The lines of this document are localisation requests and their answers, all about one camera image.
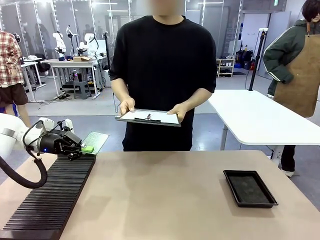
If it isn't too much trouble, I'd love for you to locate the person in plaid shirt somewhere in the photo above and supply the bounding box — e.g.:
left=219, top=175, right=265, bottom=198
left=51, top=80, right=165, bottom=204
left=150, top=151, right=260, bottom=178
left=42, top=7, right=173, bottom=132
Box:
left=0, top=29, right=32, bottom=128

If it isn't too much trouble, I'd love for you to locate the green perforated PCB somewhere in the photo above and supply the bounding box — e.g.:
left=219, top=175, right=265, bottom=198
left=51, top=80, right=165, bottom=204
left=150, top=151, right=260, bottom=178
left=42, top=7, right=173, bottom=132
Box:
left=81, top=131, right=110, bottom=154

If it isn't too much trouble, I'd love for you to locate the black corrugated cable conduit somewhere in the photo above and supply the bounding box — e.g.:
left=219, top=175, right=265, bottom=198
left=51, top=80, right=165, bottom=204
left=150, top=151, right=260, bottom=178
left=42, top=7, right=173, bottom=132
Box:
left=0, top=119, right=49, bottom=190

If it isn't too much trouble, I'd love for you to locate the black plastic tray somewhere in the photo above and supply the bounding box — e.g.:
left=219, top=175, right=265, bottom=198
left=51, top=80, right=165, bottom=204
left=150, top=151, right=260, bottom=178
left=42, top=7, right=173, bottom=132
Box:
left=222, top=169, right=279, bottom=209

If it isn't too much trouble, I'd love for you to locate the thin black hanging cord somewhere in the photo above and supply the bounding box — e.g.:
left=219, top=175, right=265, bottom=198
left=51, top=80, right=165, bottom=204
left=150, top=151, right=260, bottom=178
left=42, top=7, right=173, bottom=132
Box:
left=112, top=91, right=120, bottom=114

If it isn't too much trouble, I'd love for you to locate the low white shelf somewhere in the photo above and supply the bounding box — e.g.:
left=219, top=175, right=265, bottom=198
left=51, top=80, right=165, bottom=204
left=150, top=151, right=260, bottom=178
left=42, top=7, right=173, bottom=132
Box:
left=215, top=57, right=236, bottom=78

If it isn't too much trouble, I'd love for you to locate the person's right forearm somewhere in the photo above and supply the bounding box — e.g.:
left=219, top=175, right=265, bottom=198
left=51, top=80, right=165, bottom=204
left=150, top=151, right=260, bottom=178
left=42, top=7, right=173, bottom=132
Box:
left=111, top=77, right=133, bottom=103

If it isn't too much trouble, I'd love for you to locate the cardboard box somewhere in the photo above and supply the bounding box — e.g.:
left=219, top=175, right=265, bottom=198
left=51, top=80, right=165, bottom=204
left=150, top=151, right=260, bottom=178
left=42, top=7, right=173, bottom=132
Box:
left=72, top=56, right=94, bottom=63

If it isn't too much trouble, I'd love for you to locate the grey plastic stool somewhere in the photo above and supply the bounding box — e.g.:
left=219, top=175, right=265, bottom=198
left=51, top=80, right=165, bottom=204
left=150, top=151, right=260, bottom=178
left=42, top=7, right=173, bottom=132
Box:
left=73, top=79, right=92, bottom=100

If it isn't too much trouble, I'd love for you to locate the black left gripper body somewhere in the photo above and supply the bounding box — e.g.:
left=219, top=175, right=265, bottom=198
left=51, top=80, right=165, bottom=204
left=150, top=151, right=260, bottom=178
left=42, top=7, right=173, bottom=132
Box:
left=37, top=130, right=76, bottom=155

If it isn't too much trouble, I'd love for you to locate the person's right hand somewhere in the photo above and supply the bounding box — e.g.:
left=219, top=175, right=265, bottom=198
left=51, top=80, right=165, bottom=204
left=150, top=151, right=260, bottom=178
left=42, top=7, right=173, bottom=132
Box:
left=118, top=96, right=137, bottom=116

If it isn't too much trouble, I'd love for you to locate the black foam tray liner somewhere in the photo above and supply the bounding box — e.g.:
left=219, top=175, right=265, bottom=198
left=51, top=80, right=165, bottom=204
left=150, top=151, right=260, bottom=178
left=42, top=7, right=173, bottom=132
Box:
left=228, top=175, right=270, bottom=203

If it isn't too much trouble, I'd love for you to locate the white background workbench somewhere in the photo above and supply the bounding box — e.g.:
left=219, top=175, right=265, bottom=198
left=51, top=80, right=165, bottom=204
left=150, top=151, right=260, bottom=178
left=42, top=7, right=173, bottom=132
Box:
left=41, top=56, right=107, bottom=100

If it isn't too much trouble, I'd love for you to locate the person's left hand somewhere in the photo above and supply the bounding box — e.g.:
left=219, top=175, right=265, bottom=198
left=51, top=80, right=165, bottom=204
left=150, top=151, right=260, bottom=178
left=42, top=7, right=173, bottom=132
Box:
left=166, top=103, right=188, bottom=124

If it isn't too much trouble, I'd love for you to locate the white paper sheet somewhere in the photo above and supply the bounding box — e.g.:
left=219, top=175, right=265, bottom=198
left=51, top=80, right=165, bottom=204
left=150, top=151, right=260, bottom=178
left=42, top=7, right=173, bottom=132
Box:
left=120, top=110, right=180, bottom=125

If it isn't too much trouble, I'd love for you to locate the person in brown apron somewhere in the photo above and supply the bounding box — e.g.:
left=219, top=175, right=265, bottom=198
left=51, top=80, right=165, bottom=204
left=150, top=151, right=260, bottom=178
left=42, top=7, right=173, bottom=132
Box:
left=262, top=0, right=320, bottom=178

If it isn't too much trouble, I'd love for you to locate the grey clipboard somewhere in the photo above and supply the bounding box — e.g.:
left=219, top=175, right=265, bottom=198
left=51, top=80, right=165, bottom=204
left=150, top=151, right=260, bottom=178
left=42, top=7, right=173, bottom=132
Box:
left=114, top=108, right=182, bottom=128

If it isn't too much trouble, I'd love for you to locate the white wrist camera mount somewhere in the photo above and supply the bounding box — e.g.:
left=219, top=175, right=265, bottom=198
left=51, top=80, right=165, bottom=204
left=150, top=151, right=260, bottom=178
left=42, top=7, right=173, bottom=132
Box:
left=37, top=116, right=75, bottom=136

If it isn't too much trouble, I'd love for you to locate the black tripod pole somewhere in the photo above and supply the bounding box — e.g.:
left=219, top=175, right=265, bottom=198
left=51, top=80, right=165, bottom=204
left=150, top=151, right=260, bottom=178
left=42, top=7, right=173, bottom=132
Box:
left=248, top=27, right=269, bottom=91

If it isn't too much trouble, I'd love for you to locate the person in black T-shirt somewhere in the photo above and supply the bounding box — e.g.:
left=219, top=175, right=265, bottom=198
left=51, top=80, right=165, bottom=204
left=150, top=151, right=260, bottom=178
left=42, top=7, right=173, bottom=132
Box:
left=108, top=14, right=218, bottom=152

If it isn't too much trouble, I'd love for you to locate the person's left forearm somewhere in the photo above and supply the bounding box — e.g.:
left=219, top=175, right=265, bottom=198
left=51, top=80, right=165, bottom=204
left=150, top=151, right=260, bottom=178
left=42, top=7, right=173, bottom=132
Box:
left=180, top=87, right=214, bottom=111

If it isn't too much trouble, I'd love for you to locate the black slotted PCB rack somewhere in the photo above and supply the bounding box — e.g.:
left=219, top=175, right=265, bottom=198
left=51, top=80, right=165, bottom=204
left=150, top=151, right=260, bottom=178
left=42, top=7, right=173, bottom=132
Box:
left=0, top=149, right=97, bottom=239

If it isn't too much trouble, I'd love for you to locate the white side table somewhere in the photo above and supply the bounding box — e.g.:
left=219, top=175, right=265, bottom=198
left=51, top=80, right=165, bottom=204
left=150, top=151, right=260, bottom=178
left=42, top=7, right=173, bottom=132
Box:
left=206, top=89, right=320, bottom=161

